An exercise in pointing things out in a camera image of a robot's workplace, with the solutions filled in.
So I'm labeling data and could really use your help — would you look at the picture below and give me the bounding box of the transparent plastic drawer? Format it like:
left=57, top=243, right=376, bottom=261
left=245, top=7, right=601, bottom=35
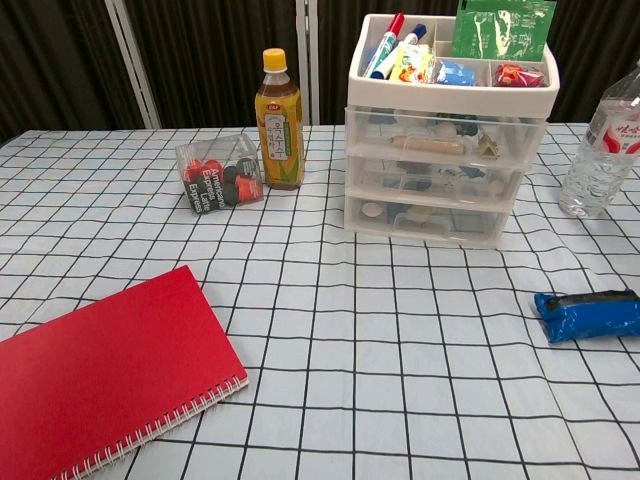
left=346, top=192, right=511, bottom=250
left=347, top=154, right=526, bottom=204
left=344, top=105, right=549, bottom=164

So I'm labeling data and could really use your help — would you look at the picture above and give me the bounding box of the clear box of coffee capsules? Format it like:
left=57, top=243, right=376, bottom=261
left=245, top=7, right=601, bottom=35
left=175, top=132, right=265, bottom=215

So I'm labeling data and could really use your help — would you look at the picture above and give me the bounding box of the white desk organizer box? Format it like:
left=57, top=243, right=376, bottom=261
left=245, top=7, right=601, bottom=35
left=344, top=13, right=559, bottom=250

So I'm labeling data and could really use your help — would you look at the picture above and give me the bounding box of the yellow cap tea bottle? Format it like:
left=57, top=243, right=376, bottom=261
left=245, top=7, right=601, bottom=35
left=254, top=48, right=304, bottom=190

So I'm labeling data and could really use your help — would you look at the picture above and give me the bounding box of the white black checked tablecloth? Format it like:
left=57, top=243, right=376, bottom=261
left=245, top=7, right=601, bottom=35
left=0, top=122, right=640, bottom=480

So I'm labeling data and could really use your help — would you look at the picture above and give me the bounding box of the wooden stick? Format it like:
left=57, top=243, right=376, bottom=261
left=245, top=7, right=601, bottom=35
left=391, top=135, right=466, bottom=156

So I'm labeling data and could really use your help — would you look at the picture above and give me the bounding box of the gold binder clip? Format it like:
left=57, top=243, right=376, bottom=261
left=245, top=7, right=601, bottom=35
left=480, top=132, right=503, bottom=161

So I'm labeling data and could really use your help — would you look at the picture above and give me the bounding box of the yellow snack packet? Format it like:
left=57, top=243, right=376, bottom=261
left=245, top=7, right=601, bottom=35
left=387, top=42, right=436, bottom=84

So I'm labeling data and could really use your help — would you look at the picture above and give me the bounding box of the blue candy packet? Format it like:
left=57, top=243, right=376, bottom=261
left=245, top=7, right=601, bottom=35
left=435, top=58, right=477, bottom=86

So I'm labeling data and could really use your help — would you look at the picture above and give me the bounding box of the blue cap marker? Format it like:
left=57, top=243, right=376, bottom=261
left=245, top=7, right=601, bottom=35
left=397, top=24, right=427, bottom=51

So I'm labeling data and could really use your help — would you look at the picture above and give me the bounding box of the red cap marker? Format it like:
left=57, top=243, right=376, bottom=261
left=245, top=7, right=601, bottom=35
left=363, top=12, right=406, bottom=79

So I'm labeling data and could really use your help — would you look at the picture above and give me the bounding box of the red spiral notebook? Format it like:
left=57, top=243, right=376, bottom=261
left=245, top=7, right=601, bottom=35
left=0, top=265, right=251, bottom=480

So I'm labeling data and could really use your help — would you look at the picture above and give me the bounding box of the red candy packet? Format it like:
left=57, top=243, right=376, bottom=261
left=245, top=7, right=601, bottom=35
left=493, top=63, right=545, bottom=87

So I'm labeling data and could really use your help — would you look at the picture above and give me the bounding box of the blue snack pack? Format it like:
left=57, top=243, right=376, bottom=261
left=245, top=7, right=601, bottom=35
left=533, top=288, right=640, bottom=345

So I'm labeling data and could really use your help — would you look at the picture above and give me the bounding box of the green tea packet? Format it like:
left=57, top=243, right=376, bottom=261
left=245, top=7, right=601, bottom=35
left=452, top=0, right=559, bottom=62

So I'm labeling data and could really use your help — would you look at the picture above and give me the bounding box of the clear plastic water bottle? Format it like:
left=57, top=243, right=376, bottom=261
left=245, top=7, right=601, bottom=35
left=558, top=62, right=640, bottom=218

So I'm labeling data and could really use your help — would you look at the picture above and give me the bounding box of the black folding screen white frame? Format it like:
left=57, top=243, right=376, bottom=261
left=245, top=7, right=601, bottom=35
left=0, top=0, right=640, bottom=132

